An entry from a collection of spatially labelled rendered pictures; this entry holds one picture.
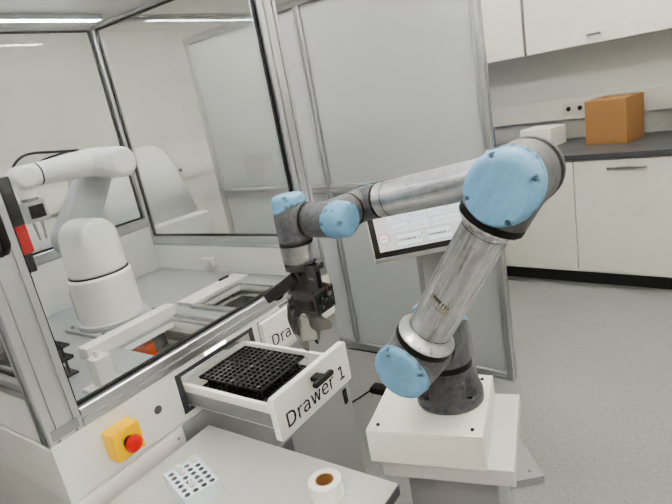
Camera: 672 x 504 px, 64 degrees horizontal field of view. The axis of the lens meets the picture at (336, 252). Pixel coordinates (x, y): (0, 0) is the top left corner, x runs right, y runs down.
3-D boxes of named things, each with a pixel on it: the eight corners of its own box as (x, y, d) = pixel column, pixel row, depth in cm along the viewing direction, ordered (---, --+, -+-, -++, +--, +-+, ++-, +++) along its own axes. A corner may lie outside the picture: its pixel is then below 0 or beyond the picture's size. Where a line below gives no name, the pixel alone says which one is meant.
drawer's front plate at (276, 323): (324, 317, 186) (318, 287, 183) (269, 357, 164) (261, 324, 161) (320, 316, 187) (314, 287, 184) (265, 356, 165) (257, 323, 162)
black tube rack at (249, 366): (309, 377, 144) (304, 355, 142) (265, 413, 131) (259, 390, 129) (249, 365, 157) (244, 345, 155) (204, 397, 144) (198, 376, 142)
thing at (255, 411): (341, 375, 142) (337, 354, 141) (280, 431, 123) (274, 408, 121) (236, 355, 166) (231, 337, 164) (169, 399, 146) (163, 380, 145)
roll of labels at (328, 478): (340, 508, 107) (336, 492, 106) (307, 507, 109) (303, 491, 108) (348, 483, 113) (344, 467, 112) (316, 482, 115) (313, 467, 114)
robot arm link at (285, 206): (290, 198, 109) (260, 199, 114) (301, 249, 112) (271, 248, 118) (314, 189, 115) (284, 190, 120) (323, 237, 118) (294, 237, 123)
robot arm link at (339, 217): (367, 191, 112) (325, 193, 118) (336, 205, 103) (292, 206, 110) (372, 228, 114) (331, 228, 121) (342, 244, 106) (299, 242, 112)
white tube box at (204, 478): (224, 492, 117) (219, 478, 116) (188, 515, 113) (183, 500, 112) (200, 468, 127) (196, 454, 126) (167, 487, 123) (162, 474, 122)
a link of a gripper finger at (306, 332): (316, 358, 120) (312, 318, 118) (295, 354, 123) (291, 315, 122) (324, 353, 122) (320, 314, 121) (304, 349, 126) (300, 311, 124)
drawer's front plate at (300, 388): (351, 377, 143) (344, 340, 140) (282, 443, 121) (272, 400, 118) (346, 376, 144) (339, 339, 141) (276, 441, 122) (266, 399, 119)
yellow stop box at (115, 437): (148, 445, 126) (139, 419, 124) (121, 465, 120) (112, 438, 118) (135, 441, 129) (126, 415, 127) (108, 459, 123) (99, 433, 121)
